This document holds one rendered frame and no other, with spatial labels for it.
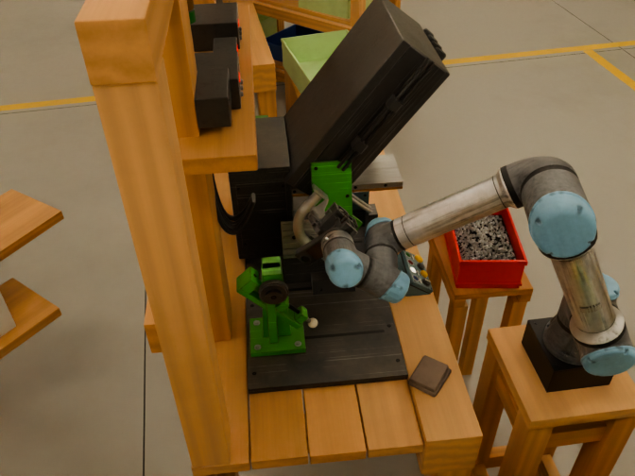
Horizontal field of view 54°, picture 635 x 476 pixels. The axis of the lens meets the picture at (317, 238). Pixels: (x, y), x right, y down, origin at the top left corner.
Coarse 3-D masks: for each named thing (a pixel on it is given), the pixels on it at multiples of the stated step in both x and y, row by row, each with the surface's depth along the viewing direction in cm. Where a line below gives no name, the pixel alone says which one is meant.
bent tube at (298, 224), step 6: (312, 186) 177; (318, 192) 175; (312, 198) 176; (318, 198) 176; (324, 198) 176; (306, 204) 177; (312, 204) 177; (300, 210) 178; (306, 210) 177; (294, 216) 179; (300, 216) 178; (294, 222) 179; (300, 222) 179; (294, 228) 180; (300, 228) 180; (300, 234) 180; (300, 240) 181; (306, 240) 182
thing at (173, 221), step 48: (192, 48) 134; (96, 96) 87; (144, 96) 87; (192, 96) 130; (144, 144) 92; (144, 192) 97; (192, 192) 144; (144, 240) 103; (192, 240) 110; (192, 288) 111; (192, 336) 119; (192, 384) 128; (192, 432) 138
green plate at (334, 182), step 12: (312, 168) 176; (324, 168) 176; (336, 168) 177; (348, 168) 177; (312, 180) 178; (324, 180) 178; (336, 180) 178; (348, 180) 179; (312, 192) 179; (324, 192) 179; (336, 192) 180; (348, 192) 180; (348, 204) 182
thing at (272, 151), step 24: (264, 120) 201; (264, 144) 190; (264, 168) 180; (288, 168) 181; (240, 192) 184; (264, 192) 185; (288, 192) 186; (264, 216) 191; (288, 216) 192; (240, 240) 196; (264, 240) 197
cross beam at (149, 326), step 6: (150, 312) 132; (150, 318) 130; (144, 324) 129; (150, 324) 129; (150, 330) 130; (150, 336) 131; (156, 336) 132; (150, 342) 133; (156, 342) 133; (150, 348) 134; (156, 348) 134
